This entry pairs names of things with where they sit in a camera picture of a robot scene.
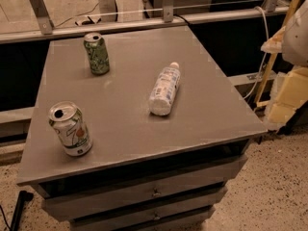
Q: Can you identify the grey metal railing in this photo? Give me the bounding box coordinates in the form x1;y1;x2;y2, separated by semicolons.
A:
0;6;290;45

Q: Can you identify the middle metal bracket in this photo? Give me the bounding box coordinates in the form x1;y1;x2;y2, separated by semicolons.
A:
163;0;173;23

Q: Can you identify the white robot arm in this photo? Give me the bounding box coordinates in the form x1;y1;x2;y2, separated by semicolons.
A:
261;0;308;67

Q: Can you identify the lower grey drawer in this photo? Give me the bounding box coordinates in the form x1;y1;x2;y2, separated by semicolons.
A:
70;184;227;231

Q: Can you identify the white cable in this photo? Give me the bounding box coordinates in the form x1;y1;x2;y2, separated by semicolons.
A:
243;6;270;100

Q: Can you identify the white 7up soda can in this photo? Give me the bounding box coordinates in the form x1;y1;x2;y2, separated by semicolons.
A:
48;101;92;157

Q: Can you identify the upper grey drawer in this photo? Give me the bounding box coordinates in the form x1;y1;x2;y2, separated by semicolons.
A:
42;154;247;221

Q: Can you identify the green soda can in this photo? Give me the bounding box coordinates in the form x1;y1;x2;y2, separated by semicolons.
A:
84;33;110;75

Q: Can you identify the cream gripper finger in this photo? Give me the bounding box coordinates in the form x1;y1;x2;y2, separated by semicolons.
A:
261;26;286;54

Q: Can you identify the left metal bracket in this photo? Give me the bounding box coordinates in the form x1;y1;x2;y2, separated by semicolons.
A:
29;0;53;35

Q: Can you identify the grey drawer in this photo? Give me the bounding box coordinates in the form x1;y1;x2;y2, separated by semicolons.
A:
42;154;247;221
70;184;227;231

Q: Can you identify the grey drawer cabinet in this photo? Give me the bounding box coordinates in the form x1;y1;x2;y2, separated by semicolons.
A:
16;26;265;231

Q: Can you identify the black floor object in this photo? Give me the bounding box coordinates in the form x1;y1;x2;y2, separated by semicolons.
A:
11;191;34;231

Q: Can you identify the clear blue-label plastic bottle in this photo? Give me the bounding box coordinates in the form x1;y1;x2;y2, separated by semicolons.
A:
148;62;181;116

